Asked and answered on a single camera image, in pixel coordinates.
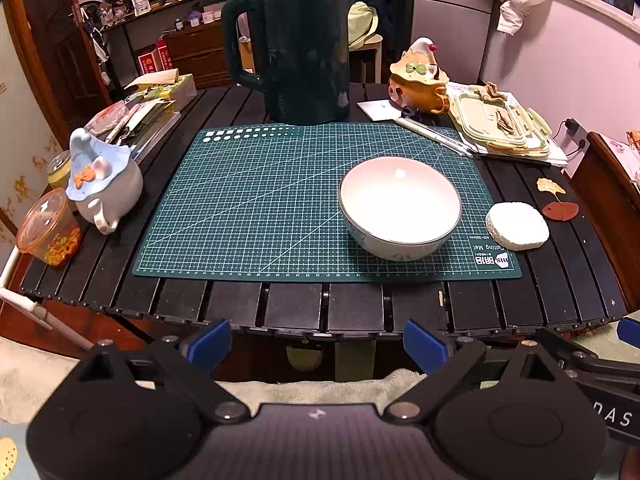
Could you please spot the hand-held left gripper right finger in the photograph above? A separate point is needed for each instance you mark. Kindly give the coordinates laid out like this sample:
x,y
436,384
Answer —
x,y
425,345

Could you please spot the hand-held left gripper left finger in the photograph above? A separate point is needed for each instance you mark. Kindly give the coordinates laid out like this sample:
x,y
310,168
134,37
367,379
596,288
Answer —
x,y
210,342

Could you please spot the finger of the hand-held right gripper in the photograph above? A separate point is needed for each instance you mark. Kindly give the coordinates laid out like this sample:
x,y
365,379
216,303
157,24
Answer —
x,y
575,355
629,331

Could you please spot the white round sponge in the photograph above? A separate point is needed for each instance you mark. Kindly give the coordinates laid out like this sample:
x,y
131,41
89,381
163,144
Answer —
x,y
517,227

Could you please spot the white ceramic bowl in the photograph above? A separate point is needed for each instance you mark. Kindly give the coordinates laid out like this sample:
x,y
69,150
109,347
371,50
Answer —
x,y
400,200

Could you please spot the beige towel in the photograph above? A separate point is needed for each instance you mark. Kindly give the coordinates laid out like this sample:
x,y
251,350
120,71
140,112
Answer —
x,y
320,390

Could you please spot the brown ginkgo leaf coaster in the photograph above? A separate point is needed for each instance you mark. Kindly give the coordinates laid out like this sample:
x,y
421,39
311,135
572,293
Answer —
x,y
562,211

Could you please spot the green cutting mat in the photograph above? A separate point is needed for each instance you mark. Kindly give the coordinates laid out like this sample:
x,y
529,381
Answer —
x,y
250,200

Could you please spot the brown wooden cabinet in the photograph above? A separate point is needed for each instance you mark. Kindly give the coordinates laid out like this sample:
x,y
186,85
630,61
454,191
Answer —
x,y
600,185

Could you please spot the yellow ginkgo leaf coaster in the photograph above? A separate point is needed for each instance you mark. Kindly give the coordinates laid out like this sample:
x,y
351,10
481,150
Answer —
x,y
550,185

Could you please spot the white mug with blue hat lid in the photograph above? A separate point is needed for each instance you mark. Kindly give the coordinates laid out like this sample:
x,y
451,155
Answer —
x,y
120,185

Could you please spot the white pipe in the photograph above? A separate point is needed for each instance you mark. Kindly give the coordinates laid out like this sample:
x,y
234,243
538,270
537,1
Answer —
x,y
30,310

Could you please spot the orange plastic food container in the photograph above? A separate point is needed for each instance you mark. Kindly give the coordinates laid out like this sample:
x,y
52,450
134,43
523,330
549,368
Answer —
x,y
47,230

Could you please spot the white pen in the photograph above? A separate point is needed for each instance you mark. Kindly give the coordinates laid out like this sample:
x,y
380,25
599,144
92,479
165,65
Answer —
x,y
435,135

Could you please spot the black power plug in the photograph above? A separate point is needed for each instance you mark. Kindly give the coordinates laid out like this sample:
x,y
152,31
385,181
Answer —
x,y
572,127

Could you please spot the stack of booklets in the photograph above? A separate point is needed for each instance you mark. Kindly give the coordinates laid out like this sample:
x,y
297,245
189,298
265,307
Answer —
x,y
155,120

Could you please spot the pale green container lids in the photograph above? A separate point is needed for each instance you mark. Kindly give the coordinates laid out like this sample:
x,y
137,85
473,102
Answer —
x,y
475,120

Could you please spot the brown dried leaf piece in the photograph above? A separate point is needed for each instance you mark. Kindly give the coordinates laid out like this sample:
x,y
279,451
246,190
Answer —
x,y
487,91
505,120

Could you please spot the white paper card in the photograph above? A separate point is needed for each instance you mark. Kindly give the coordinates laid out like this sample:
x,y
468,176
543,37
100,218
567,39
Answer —
x,y
380,110

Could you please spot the pink patterned packet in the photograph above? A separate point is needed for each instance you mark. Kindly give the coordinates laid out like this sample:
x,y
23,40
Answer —
x,y
106,117

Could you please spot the orange bear mug with hat lid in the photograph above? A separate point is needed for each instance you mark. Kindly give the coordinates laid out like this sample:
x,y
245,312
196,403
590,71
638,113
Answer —
x,y
417,90

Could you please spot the floral tissue box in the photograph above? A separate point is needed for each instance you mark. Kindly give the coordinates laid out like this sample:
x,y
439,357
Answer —
x,y
170,87

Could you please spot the red box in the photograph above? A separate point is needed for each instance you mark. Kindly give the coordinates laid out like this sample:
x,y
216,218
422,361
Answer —
x,y
146,62
163,55

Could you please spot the wooden drawer cabinet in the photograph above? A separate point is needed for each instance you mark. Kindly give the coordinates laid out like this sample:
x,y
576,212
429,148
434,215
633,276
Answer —
x,y
200,55

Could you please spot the wooden stool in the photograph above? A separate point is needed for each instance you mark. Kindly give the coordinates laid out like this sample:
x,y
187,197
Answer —
x,y
370,57

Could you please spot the dark green kettle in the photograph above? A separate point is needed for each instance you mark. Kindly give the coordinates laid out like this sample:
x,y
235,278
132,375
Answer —
x,y
305,60

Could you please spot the grey fridge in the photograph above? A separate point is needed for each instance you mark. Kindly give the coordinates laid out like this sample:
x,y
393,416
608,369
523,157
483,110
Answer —
x,y
450,35

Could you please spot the cluttered black desk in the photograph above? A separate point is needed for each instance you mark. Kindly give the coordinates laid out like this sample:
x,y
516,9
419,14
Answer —
x,y
140,22

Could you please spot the light green cloth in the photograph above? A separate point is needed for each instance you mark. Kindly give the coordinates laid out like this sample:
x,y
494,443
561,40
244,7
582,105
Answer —
x,y
362,22

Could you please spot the dark blue garment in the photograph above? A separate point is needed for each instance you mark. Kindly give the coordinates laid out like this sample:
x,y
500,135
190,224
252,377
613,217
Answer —
x,y
380,5

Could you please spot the brown wooden door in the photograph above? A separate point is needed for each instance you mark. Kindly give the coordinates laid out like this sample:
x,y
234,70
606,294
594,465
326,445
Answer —
x,y
45,35

